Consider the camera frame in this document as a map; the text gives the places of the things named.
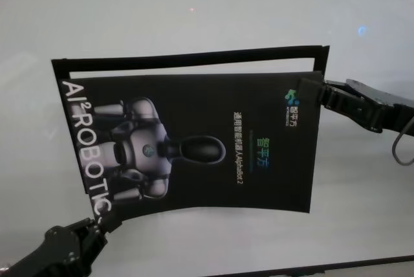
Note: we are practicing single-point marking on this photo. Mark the black robot print poster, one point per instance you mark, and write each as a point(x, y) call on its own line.
point(226, 176)

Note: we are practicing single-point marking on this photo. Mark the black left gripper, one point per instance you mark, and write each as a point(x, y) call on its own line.
point(64, 244)

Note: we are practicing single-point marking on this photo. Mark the black tape frame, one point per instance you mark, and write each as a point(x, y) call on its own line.
point(194, 58)

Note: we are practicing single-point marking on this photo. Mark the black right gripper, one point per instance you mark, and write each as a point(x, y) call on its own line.
point(378, 112)

